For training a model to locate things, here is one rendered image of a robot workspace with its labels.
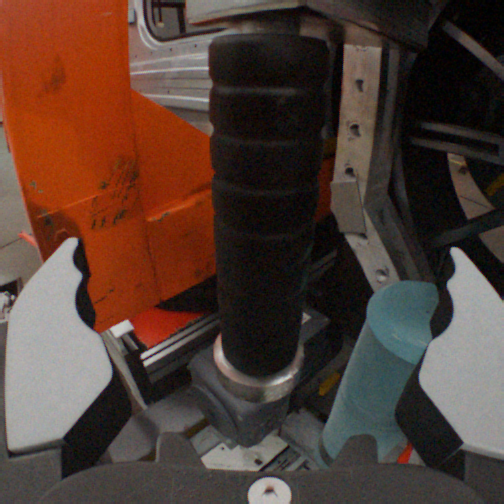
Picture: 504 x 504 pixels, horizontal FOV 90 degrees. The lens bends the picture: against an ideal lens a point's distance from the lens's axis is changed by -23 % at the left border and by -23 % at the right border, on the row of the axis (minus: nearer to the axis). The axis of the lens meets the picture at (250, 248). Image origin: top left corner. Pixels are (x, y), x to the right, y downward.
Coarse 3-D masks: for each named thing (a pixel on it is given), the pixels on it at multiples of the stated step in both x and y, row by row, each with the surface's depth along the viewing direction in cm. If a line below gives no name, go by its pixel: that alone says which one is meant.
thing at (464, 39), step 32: (448, 0) 21; (480, 0) 22; (448, 32) 24; (480, 32) 31; (416, 64) 28; (448, 64) 35; (416, 96) 33; (448, 96) 42; (416, 128) 33; (448, 128) 30; (416, 160) 37; (480, 160) 28; (416, 192) 38; (448, 192) 46; (416, 224) 37; (448, 224) 43; (480, 224) 31; (480, 256) 45
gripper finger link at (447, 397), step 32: (448, 256) 10; (448, 288) 8; (480, 288) 8; (448, 320) 7; (480, 320) 7; (448, 352) 6; (480, 352) 6; (416, 384) 6; (448, 384) 5; (480, 384) 5; (416, 416) 5; (448, 416) 5; (480, 416) 4; (416, 448) 5; (448, 448) 4; (480, 448) 4
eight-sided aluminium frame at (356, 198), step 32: (352, 64) 26; (384, 64) 24; (352, 96) 27; (384, 96) 26; (352, 128) 29; (384, 128) 30; (352, 160) 30; (384, 160) 32; (352, 192) 31; (384, 192) 34; (352, 224) 33; (384, 256) 31; (416, 256) 34
